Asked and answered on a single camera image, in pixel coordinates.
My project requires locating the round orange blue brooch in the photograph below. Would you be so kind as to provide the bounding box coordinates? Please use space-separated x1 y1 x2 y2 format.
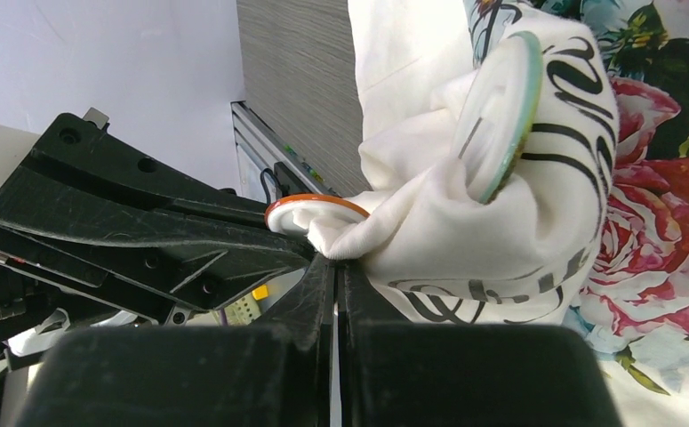
264 194 370 237

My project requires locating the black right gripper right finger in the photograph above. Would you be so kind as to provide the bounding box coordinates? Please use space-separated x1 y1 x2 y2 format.
338 262 621 426

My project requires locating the round landscape brooch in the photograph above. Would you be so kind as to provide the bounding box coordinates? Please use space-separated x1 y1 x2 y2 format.
451 31 543 204

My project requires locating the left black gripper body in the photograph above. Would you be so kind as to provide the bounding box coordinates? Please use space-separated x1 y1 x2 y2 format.
0 221 173 344

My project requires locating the white floral t-shirt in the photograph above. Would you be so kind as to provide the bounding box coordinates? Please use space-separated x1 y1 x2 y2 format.
308 1 689 426

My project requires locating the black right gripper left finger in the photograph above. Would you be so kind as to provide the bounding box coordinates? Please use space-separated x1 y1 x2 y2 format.
17 256 335 426

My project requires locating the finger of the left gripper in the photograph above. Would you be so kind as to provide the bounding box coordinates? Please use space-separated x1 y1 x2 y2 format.
0 165 314 313
28 113 267 227

